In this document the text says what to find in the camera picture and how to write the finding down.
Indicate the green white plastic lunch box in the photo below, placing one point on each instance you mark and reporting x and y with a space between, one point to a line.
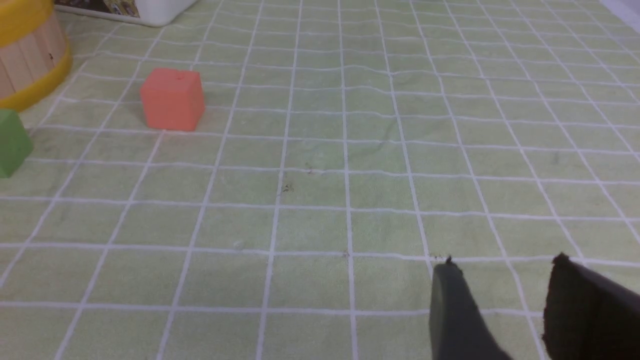
150 13

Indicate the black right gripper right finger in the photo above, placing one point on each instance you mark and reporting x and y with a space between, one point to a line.
588 316

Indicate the bamboo steamer basket yellow rim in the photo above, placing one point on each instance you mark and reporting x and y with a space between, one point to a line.
35 54

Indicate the red foam cube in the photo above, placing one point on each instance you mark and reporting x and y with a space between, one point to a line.
172 99

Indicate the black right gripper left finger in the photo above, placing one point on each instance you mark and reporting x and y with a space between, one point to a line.
456 325

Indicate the green foam cube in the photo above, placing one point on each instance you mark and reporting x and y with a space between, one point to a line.
15 143

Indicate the green checkered tablecloth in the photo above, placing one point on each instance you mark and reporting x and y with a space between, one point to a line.
346 148

